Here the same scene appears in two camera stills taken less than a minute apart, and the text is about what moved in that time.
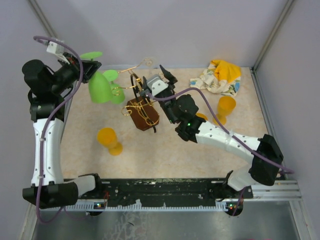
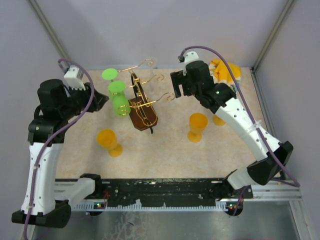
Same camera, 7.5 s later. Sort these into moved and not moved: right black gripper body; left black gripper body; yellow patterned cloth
Moved: right black gripper body; left black gripper body
Not moved: yellow patterned cloth
